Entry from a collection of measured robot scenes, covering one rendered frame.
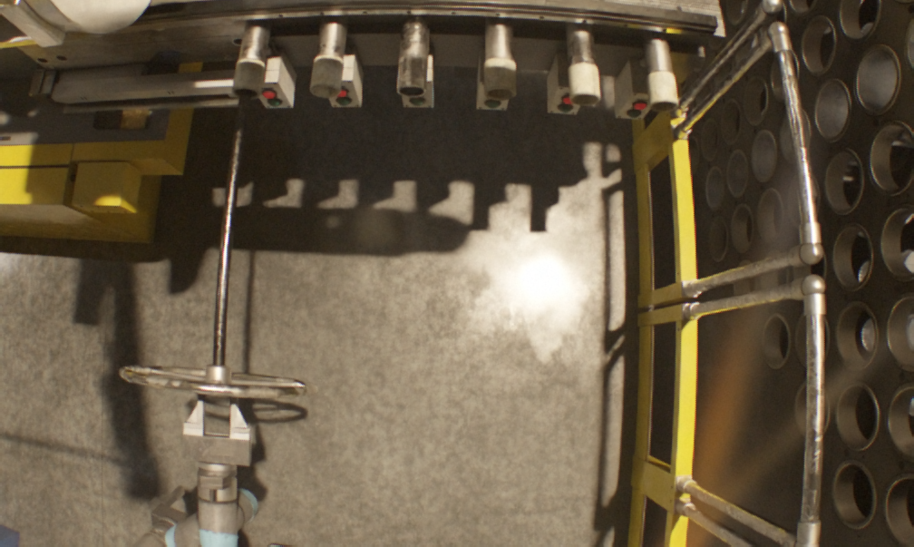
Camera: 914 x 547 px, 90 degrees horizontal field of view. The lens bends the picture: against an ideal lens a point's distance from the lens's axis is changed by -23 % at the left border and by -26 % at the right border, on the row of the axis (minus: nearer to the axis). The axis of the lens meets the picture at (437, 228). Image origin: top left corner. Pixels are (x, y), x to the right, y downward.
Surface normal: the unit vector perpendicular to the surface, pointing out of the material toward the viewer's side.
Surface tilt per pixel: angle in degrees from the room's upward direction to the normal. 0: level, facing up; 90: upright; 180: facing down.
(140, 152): 0
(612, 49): 90
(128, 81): 0
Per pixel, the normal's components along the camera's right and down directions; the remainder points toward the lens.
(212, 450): 0.25, -0.19
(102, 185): -0.01, -0.20
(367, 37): -0.04, 0.98
